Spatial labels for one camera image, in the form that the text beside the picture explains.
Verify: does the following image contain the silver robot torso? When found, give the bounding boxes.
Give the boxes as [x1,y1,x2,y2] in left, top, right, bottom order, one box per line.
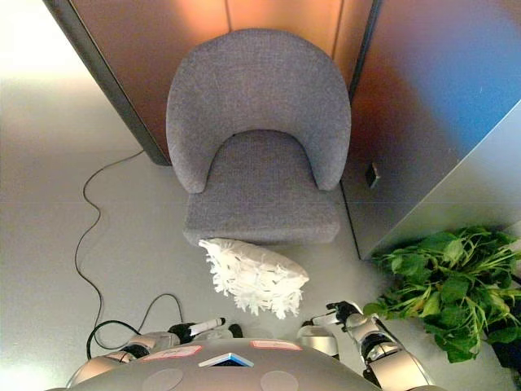
[47,339,384,391]

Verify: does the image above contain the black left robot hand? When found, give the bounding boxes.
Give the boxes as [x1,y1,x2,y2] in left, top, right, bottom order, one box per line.
[169,317,227,345]

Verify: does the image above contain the thick black cable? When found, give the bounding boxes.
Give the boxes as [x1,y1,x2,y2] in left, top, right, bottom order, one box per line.
[85,293,183,362]

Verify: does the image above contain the silver right robot leg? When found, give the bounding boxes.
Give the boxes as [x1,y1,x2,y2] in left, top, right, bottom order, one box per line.
[296,323,341,360]

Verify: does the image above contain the thin dark floor cable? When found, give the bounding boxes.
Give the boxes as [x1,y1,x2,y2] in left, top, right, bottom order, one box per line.
[74,149,146,323]

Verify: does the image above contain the gray fabric armchair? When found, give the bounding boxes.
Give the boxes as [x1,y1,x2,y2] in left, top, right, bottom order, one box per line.
[165,27,352,248]

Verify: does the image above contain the white fringed pillow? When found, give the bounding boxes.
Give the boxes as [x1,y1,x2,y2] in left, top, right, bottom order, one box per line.
[198,237,310,320]

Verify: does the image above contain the green leafy plant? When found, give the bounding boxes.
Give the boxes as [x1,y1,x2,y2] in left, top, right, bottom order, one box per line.
[363,226,521,364]

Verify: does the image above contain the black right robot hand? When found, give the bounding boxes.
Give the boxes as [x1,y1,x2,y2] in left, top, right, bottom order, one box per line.
[311,301,364,331]

